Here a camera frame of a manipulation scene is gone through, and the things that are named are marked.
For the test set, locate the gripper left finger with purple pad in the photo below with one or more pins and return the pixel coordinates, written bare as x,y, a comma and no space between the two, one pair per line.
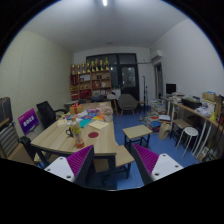
73,168

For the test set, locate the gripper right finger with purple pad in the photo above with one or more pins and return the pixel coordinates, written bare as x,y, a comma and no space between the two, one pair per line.
152,166

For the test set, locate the clear plastic water bottle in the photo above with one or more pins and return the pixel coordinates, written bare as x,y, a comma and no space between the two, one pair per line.
76,130

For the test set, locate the wooden bench seat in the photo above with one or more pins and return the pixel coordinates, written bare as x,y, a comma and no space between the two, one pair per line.
123,160

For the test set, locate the black mug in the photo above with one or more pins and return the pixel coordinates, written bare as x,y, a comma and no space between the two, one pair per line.
69,132

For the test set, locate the red round coaster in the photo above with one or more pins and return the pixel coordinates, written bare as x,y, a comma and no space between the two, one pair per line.
93,135

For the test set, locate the small wooden side table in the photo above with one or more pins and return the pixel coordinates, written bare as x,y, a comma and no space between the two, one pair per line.
139,133

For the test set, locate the brown paper bag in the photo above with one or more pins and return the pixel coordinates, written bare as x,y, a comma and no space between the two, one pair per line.
164,131

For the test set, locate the long wooden table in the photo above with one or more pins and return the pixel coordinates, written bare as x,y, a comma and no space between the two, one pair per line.
55,140

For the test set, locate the yellow paper envelope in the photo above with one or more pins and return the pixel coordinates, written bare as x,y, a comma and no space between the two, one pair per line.
98,124

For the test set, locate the white round stool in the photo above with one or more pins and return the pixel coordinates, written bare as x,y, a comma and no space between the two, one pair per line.
190,133

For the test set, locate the orange gift box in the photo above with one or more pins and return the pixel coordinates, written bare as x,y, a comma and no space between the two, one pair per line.
76,109

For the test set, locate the black office chair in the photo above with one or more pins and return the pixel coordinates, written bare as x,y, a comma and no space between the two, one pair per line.
48,114

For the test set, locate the wooden side desk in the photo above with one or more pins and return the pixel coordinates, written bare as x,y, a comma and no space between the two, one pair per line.
188,113

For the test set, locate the purple sign board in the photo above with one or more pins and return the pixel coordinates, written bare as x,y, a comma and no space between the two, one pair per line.
28,121

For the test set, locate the grey armchair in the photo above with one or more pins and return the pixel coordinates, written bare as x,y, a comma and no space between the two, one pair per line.
127,102

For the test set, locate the striped chair at left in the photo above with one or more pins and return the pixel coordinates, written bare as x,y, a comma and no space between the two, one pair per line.
11,148

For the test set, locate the computer monitor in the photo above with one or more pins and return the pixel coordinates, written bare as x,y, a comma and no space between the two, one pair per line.
170,88

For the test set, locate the wooden trophy shelf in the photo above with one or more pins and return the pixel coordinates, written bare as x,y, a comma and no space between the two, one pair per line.
86,85

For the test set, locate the black framed window door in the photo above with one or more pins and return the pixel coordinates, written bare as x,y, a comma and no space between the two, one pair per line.
123,70

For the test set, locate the white air conditioner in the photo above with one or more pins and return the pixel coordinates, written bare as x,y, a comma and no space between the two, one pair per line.
156,55

